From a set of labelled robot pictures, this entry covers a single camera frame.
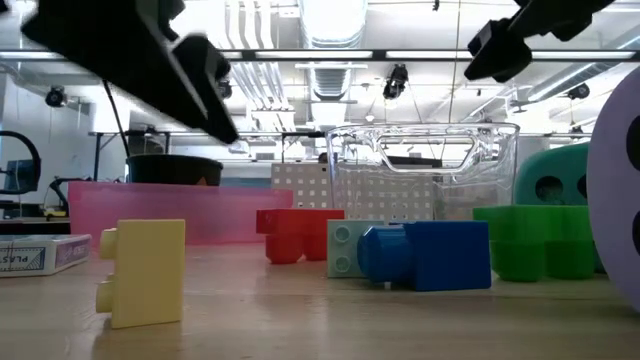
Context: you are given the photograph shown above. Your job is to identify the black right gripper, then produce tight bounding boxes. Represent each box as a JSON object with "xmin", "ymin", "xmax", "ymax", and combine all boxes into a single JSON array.
[{"xmin": 464, "ymin": 0, "xmax": 616, "ymax": 84}]

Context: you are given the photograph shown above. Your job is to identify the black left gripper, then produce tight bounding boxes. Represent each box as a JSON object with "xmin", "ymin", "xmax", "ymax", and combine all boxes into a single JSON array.
[{"xmin": 22, "ymin": 0, "xmax": 240, "ymax": 145}]

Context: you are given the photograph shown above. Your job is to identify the teal foam die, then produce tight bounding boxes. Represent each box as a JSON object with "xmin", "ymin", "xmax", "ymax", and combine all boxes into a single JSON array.
[{"xmin": 513, "ymin": 142, "xmax": 592, "ymax": 207}]

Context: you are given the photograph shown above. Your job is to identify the clear plastic bin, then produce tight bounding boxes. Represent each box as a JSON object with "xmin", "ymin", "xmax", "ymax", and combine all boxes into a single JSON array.
[{"xmin": 324, "ymin": 122, "xmax": 521, "ymax": 236}]

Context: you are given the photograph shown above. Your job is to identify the red two-stud toy block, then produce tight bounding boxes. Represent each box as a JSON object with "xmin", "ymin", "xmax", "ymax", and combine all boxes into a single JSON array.
[{"xmin": 255, "ymin": 208, "xmax": 346, "ymax": 265}]

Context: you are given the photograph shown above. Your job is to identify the purple foam die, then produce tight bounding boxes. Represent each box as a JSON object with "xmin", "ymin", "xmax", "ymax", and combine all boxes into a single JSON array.
[{"xmin": 585, "ymin": 64, "xmax": 640, "ymax": 314}]

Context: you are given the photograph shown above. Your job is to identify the green two-stud toy block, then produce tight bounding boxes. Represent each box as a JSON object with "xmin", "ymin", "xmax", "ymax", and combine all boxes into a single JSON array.
[{"xmin": 472, "ymin": 204, "xmax": 601, "ymax": 281}]

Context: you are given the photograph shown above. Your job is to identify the small yellow toy block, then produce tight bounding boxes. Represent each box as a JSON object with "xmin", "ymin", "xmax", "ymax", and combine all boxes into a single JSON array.
[{"xmin": 95, "ymin": 218, "xmax": 186, "ymax": 330}]

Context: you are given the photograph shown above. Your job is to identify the blue toy block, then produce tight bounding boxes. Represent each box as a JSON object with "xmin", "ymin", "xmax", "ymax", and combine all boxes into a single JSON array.
[{"xmin": 356, "ymin": 220, "xmax": 493, "ymax": 293}]

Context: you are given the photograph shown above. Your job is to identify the small mint toy block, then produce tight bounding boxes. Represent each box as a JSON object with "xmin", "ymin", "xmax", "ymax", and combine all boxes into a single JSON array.
[{"xmin": 327, "ymin": 219, "xmax": 386, "ymax": 279}]

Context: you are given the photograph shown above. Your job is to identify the black round bucket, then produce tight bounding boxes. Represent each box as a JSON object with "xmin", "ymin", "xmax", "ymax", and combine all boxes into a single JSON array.
[{"xmin": 125, "ymin": 153, "xmax": 224, "ymax": 187}]

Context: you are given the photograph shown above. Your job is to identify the pink translucent plastic tray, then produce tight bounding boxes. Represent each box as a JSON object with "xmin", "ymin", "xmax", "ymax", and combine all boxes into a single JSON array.
[{"xmin": 68, "ymin": 180, "xmax": 295, "ymax": 247}]

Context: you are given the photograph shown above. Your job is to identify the white perforated metal basket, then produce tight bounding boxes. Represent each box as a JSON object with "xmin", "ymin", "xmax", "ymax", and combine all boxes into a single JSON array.
[{"xmin": 270, "ymin": 162, "xmax": 436, "ymax": 224}]

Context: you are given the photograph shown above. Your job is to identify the black background device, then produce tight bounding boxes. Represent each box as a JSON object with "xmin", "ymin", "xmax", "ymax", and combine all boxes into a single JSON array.
[{"xmin": 42, "ymin": 175, "xmax": 70, "ymax": 221}]

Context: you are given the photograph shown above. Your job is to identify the black computer monitor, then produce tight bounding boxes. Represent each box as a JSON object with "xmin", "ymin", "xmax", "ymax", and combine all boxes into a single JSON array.
[{"xmin": 0, "ymin": 158, "xmax": 37, "ymax": 196}]

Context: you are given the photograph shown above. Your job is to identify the dark background desk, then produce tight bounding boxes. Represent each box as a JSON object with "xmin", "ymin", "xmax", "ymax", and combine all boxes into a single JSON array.
[{"xmin": 0, "ymin": 215, "xmax": 71, "ymax": 236}]

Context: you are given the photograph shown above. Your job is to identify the thin hanging wire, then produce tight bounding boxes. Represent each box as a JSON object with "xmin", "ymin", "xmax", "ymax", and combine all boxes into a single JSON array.
[{"xmin": 446, "ymin": 0, "xmax": 462, "ymax": 132}]

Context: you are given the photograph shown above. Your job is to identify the black background table frame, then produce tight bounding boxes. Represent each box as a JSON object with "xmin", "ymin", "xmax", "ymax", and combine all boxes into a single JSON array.
[{"xmin": 88, "ymin": 128, "xmax": 326, "ymax": 184}]

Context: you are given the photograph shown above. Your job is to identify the black overhead frame beam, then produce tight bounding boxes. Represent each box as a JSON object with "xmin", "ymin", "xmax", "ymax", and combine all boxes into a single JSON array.
[{"xmin": 0, "ymin": 48, "xmax": 640, "ymax": 63}]

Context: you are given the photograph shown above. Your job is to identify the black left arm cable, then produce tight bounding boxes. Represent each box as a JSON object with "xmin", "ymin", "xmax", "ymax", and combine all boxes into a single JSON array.
[{"xmin": 102, "ymin": 79, "xmax": 131, "ymax": 159}]

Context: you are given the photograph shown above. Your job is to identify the silver ventilation duct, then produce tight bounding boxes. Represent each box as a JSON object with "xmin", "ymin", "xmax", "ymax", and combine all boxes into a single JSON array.
[{"xmin": 298, "ymin": 0, "xmax": 370, "ymax": 101}]

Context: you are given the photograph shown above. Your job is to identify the thick black curved cable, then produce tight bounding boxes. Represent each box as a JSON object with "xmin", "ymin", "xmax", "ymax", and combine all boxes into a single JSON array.
[{"xmin": 0, "ymin": 130, "xmax": 43, "ymax": 197}]

